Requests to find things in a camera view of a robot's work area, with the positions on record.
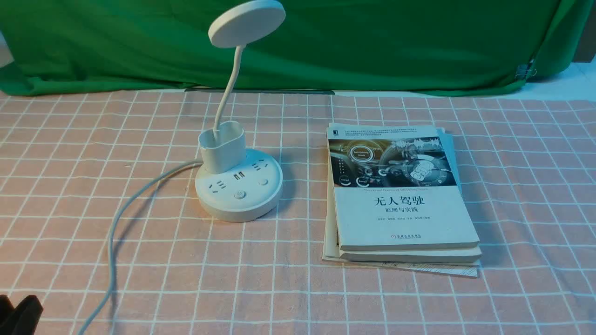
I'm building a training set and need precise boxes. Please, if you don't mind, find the top book with car cover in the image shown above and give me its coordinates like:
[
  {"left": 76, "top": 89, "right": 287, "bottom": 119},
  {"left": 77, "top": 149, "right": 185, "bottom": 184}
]
[{"left": 327, "top": 124, "right": 481, "bottom": 251}]

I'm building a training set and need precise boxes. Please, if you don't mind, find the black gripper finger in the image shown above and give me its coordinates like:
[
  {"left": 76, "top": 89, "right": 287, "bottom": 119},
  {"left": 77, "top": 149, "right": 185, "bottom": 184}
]
[{"left": 0, "top": 295, "right": 43, "bottom": 335}]

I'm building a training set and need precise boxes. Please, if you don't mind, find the pink checkered tablecloth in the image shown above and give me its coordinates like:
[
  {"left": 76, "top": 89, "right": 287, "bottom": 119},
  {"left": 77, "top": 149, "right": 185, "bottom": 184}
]
[{"left": 0, "top": 91, "right": 596, "bottom": 335}]

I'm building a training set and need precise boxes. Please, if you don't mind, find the white desk lamp with sockets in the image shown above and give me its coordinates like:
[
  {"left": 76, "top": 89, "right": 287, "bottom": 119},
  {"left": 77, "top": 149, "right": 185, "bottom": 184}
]
[{"left": 195, "top": 0, "right": 286, "bottom": 222}]

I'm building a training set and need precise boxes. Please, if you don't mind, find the green backdrop cloth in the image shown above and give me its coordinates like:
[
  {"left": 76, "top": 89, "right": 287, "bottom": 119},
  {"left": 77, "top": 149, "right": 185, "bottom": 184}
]
[{"left": 0, "top": 0, "right": 594, "bottom": 97}]

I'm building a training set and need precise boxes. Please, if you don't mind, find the metal binder clip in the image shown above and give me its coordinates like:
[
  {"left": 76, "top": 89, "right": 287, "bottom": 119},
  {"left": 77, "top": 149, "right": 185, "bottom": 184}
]
[{"left": 515, "top": 62, "right": 537, "bottom": 80}]

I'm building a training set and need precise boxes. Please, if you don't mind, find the bottom thin paper booklet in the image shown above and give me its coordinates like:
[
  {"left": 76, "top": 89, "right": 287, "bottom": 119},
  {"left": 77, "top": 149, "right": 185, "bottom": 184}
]
[{"left": 322, "top": 134, "right": 480, "bottom": 278}]

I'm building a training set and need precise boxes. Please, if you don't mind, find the white lamp power cable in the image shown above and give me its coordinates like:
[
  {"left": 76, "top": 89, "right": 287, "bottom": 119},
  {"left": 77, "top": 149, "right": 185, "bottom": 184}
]
[{"left": 77, "top": 160, "right": 204, "bottom": 335}]

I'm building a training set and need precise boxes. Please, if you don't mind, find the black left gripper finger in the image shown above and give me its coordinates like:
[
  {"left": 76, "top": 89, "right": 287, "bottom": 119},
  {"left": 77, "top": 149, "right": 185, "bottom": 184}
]
[{"left": 0, "top": 295, "right": 14, "bottom": 324}]

